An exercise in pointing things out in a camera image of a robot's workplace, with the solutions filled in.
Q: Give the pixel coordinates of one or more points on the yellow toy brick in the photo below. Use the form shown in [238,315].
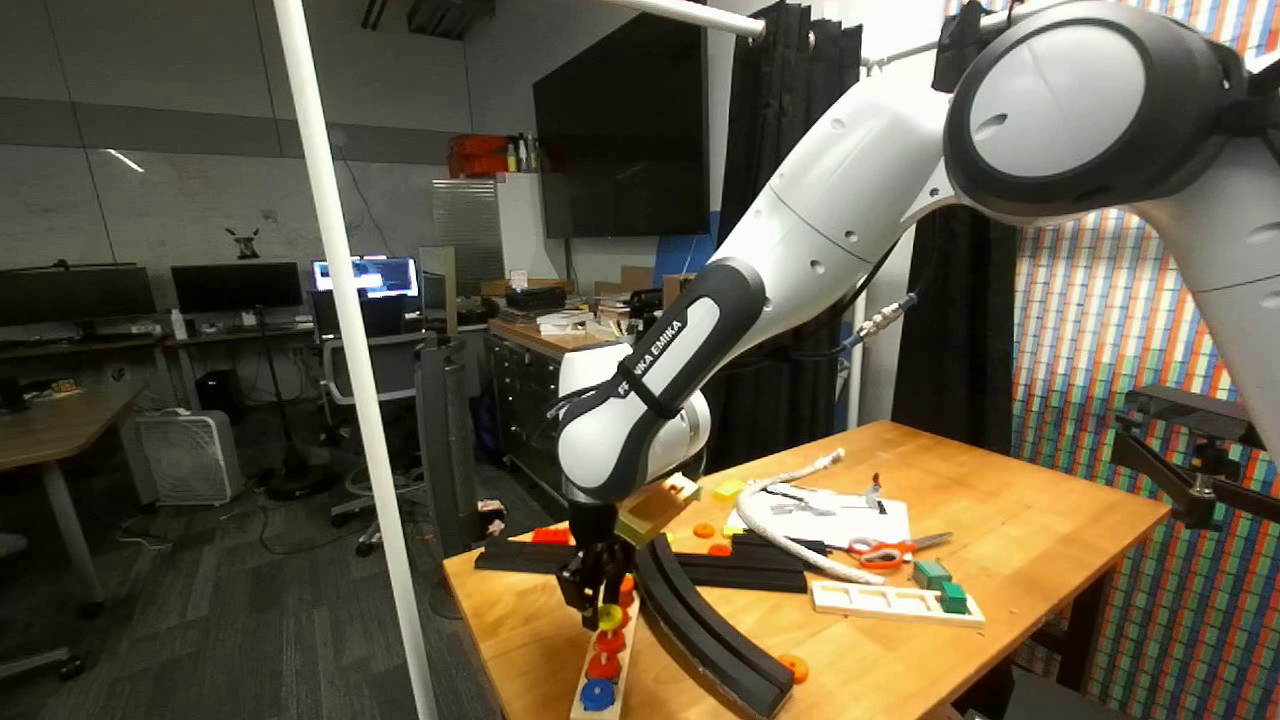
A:
[724,489]

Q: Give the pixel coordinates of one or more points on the colourful patterned backdrop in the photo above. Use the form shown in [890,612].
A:
[1106,344]

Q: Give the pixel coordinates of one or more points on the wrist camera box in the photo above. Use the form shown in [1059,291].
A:
[656,507]

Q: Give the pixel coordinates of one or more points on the red storage box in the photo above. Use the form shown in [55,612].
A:
[479,156]

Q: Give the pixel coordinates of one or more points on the grey upright panel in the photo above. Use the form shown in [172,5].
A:
[446,440]

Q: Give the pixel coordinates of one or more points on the blue wooden coin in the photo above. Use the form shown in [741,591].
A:
[598,693]

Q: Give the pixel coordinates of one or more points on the white cabinet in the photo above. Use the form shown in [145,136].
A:
[483,227]

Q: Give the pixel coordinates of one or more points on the white frame pole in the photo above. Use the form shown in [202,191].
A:
[349,333]

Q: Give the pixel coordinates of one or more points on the red wooden coin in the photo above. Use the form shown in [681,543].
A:
[609,642]
[603,667]

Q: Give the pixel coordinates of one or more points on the yellow wooden coin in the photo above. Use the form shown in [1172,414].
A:
[609,617]

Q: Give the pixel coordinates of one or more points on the white paper sheet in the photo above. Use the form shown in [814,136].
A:
[835,512]

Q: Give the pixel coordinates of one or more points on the green cube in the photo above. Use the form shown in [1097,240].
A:
[952,596]
[929,571]

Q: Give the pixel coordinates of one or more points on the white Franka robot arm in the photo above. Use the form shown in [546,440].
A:
[853,186]

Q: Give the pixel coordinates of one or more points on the wooden peg rack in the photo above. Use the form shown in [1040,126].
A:
[625,673]

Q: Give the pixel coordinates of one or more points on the black computer monitor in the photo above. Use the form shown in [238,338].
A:
[73,292]
[238,286]
[367,277]

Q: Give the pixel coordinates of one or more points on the black curtain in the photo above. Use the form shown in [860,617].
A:
[787,81]
[952,333]

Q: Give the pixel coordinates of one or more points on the wooden office desk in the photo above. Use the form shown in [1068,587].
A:
[55,421]

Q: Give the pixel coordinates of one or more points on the large black wall screen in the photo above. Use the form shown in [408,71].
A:
[621,134]

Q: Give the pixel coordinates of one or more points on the white horizontal bar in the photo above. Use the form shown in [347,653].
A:
[695,13]

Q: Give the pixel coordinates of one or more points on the workbench drawer cabinet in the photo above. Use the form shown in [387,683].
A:
[520,392]

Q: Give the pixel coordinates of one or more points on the curved black track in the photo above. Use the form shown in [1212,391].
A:
[706,626]

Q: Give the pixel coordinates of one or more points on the white box fan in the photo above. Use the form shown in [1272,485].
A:
[185,458]

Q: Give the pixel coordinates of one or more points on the long straight black track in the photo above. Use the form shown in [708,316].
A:
[514,552]

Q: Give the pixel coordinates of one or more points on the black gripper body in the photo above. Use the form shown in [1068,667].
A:
[598,528]

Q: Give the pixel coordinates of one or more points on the red toy brick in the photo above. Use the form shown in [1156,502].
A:
[548,534]

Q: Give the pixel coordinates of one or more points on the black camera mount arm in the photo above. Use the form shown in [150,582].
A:
[1200,462]

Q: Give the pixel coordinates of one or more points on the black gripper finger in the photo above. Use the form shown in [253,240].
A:
[578,587]
[621,560]

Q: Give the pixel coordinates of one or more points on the short black track piece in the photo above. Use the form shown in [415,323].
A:
[765,547]

